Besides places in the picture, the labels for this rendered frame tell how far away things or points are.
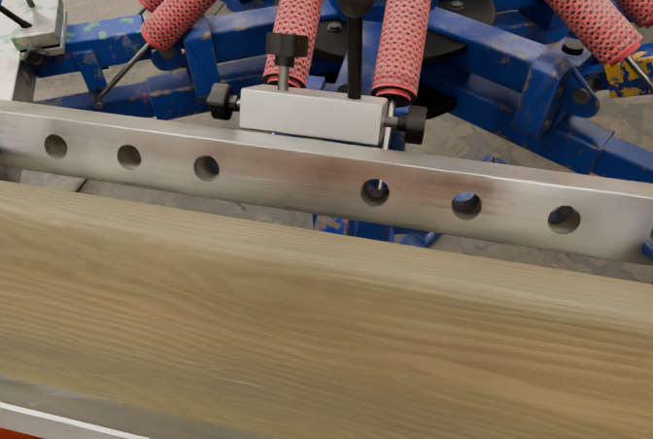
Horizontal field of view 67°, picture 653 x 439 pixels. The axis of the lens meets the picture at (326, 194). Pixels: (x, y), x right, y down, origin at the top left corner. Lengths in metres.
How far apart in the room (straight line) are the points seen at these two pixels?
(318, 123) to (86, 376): 0.29
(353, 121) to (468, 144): 1.82
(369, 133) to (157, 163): 0.18
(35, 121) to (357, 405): 0.39
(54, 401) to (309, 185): 0.24
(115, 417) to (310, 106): 0.30
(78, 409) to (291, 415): 0.07
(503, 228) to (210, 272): 0.27
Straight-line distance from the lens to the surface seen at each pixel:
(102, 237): 0.17
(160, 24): 0.78
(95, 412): 0.20
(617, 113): 2.65
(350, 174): 0.37
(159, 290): 0.17
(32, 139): 0.49
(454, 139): 2.24
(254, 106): 0.44
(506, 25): 1.09
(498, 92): 0.88
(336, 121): 0.42
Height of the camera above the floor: 1.41
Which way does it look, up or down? 47 degrees down
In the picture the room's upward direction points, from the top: 1 degrees counter-clockwise
